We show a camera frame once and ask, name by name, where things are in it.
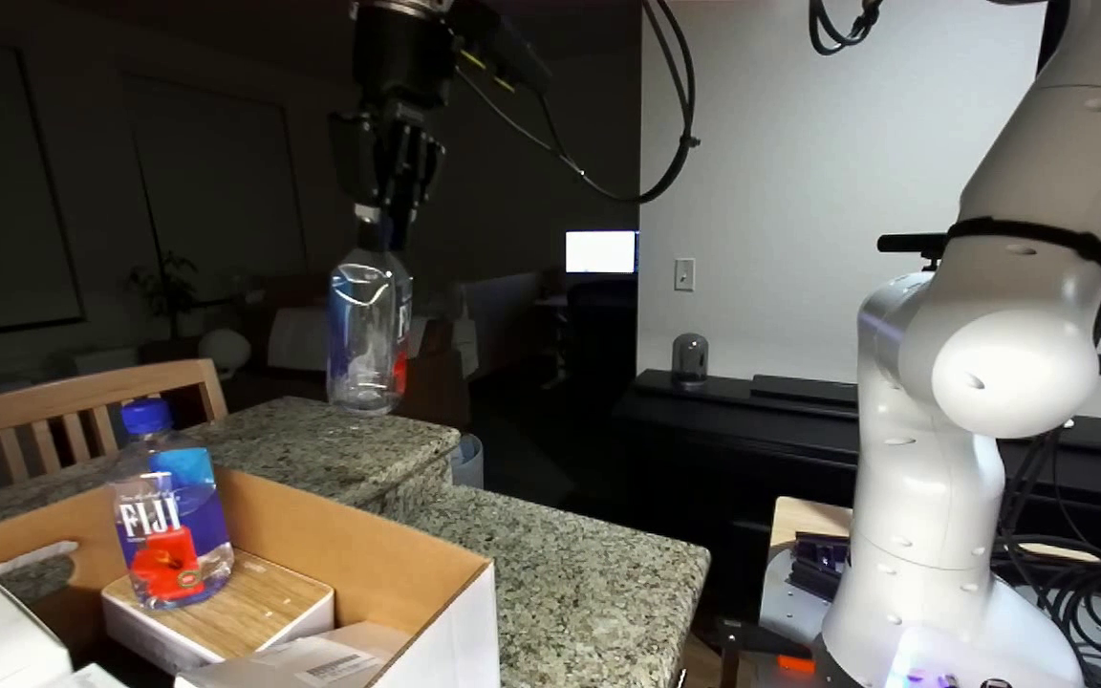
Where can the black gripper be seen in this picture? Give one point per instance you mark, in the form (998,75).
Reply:
(398,57)

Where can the open cardboard box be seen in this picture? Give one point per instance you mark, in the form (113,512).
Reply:
(359,558)

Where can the wood-topped white carton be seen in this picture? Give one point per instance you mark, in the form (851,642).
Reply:
(246,608)

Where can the large wall projection screen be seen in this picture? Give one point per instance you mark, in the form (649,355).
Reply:
(2,191)

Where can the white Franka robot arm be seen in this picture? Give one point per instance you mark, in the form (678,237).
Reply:
(934,511)

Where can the long black desk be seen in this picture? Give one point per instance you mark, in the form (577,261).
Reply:
(726,446)

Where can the dark potted plant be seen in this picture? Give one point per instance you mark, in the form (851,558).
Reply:
(175,299)

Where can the white wall outlet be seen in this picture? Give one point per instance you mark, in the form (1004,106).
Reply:
(682,276)

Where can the Fiji water bottle blue cap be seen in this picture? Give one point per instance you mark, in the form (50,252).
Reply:
(175,521)
(364,344)

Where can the wooden slat-back chair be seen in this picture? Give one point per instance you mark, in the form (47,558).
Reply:
(65,387)

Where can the lit computer monitor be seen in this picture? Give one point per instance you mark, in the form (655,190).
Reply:
(603,251)

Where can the pale blue bin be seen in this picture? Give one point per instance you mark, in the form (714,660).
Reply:
(466,460)

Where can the small black device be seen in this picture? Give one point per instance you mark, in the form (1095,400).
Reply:
(819,567)

